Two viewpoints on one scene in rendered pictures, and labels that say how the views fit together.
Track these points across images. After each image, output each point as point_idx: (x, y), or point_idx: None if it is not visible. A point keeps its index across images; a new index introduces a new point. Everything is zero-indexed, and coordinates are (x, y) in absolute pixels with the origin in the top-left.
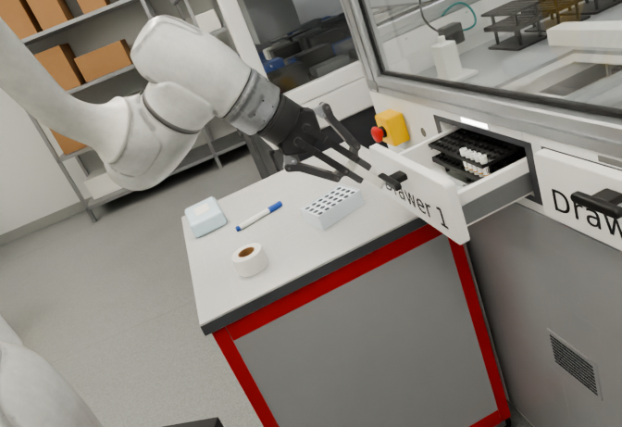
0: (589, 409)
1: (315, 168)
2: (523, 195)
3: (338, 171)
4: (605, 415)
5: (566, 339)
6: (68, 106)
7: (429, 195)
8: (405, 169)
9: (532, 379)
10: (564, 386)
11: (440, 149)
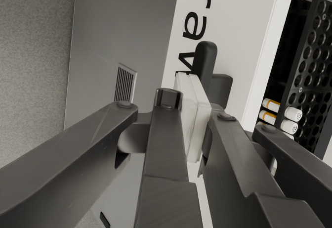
0: (103, 85)
1: (82, 205)
2: None
3: (142, 149)
4: (106, 104)
5: (135, 95)
6: None
7: (191, 172)
8: (234, 116)
9: (101, 12)
10: (107, 62)
11: (302, 46)
